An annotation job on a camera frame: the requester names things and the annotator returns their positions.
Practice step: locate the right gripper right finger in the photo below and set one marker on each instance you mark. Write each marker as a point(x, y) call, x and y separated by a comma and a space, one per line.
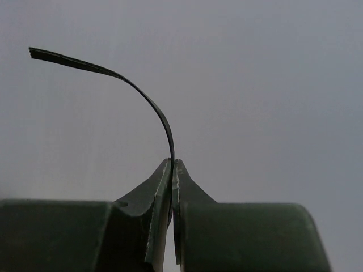
point(213, 236)

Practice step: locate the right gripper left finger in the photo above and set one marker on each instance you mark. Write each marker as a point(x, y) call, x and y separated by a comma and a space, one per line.
point(128, 234)

